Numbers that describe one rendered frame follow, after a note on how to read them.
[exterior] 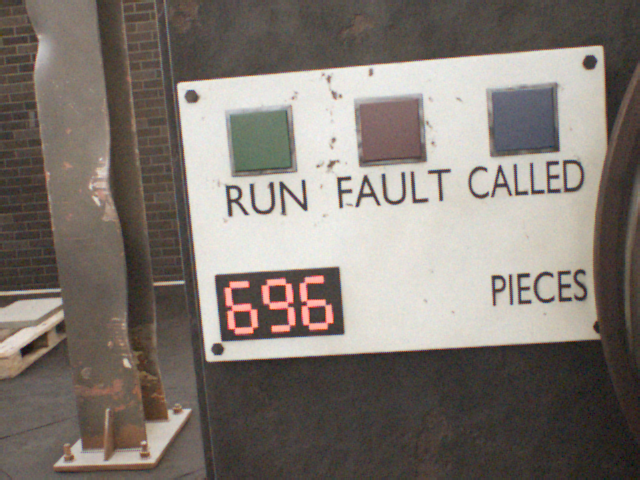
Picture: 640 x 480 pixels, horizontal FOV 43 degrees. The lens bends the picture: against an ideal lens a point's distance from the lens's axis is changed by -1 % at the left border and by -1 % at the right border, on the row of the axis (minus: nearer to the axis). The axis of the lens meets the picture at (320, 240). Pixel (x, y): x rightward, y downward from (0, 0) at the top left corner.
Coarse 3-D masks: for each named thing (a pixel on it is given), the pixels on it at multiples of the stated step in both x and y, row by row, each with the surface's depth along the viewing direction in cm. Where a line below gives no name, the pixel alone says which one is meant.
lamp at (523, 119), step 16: (496, 96) 49; (512, 96) 49; (528, 96) 49; (544, 96) 49; (496, 112) 49; (512, 112) 49; (528, 112) 49; (544, 112) 49; (496, 128) 49; (512, 128) 49; (528, 128) 49; (544, 128) 49; (496, 144) 50; (512, 144) 49; (528, 144) 49; (544, 144) 49
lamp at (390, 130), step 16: (368, 112) 50; (384, 112) 50; (400, 112) 50; (416, 112) 50; (368, 128) 50; (384, 128) 50; (400, 128) 50; (416, 128) 50; (368, 144) 50; (384, 144) 50; (400, 144) 50; (416, 144) 50; (368, 160) 50; (384, 160) 50
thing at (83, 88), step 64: (64, 0) 292; (64, 64) 295; (128, 64) 325; (64, 128) 299; (128, 128) 327; (64, 192) 302; (128, 192) 331; (64, 256) 306; (128, 256) 335; (128, 320) 339; (128, 384) 311; (64, 448) 309; (128, 448) 315
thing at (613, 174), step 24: (624, 96) 43; (624, 120) 43; (624, 144) 43; (624, 168) 43; (600, 192) 44; (600, 216) 43; (600, 240) 44; (600, 264) 44; (600, 288) 44; (600, 312) 44; (600, 336) 45; (624, 360) 45; (624, 384) 45; (624, 408) 45
